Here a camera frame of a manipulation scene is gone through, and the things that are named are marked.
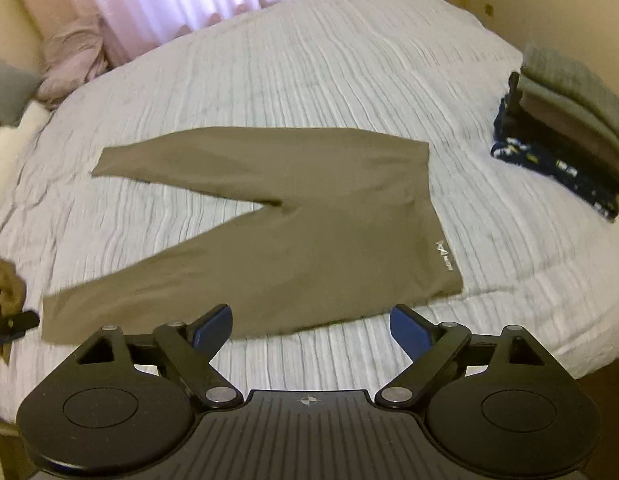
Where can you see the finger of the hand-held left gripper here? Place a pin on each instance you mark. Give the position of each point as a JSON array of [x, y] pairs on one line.
[[14, 325]]

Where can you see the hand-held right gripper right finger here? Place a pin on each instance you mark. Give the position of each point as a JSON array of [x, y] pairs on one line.
[[409, 330]]

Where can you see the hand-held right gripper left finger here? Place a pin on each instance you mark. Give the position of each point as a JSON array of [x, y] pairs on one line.
[[214, 327]]

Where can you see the golden brown garment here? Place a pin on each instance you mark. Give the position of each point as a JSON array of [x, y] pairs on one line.
[[4, 285]]

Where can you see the olive brown pants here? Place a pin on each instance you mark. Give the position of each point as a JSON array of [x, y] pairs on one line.
[[314, 220]]

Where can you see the navy patterned folded garment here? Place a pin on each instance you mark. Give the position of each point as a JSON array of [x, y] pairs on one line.
[[539, 160]]

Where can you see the grey pillow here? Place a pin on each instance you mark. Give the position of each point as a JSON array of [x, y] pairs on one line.
[[9, 92]]

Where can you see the bed with striped white sheet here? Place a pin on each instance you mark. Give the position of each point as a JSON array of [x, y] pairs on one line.
[[289, 85]]

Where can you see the crumpled pink blanket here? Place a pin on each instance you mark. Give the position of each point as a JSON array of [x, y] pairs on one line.
[[74, 60]]

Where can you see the grey plain folded garment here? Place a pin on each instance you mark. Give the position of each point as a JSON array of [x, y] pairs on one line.
[[554, 92]]

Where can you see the pink thick curtain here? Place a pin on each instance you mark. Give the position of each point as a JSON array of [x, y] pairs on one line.
[[44, 15]]

